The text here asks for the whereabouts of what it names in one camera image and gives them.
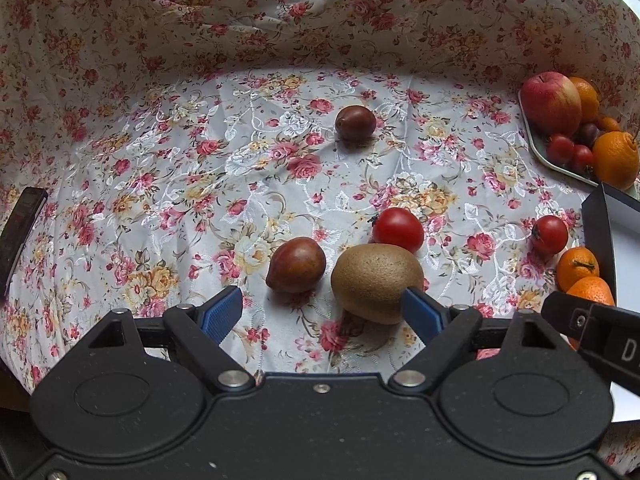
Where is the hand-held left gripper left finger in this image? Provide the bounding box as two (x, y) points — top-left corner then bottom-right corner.
(87, 285), (257, 394)

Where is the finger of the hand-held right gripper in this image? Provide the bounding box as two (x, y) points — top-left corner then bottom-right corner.
(541, 290), (601, 357)

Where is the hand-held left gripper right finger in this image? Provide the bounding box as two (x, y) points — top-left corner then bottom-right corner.
(387, 286), (557, 394)

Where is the mandarin with stem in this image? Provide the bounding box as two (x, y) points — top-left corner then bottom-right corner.
(556, 246), (600, 292)

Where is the brown kiwi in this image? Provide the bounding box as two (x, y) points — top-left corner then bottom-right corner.
(330, 244), (425, 326)

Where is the black box with white inside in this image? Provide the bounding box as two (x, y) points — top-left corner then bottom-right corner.
(581, 181), (640, 423)

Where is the pale green plate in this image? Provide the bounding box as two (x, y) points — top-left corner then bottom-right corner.
(517, 87), (606, 187)

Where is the dark brown plum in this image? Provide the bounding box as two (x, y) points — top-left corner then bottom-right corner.
(334, 105), (377, 142)

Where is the small orange mandarin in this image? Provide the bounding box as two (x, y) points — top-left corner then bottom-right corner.
(565, 276), (616, 308)

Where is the red tomato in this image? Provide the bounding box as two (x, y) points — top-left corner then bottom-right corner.
(371, 207), (425, 253)
(530, 215), (569, 256)
(571, 144), (596, 175)
(546, 133), (576, 166)

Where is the large orange with pointed top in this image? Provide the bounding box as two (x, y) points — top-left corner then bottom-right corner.
(592, 131), (640, 191)

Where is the floral cloth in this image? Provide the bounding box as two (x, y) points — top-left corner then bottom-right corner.
(0, 0), (640, 476)

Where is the red apple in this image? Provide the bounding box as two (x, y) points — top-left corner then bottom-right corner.
(520, 71), (583, 137)

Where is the dark flat object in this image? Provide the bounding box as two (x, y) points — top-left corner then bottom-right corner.
(0, 186), (49, 297)

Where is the round orange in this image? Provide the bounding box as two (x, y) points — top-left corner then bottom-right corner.
(569, 76), (601, 123)

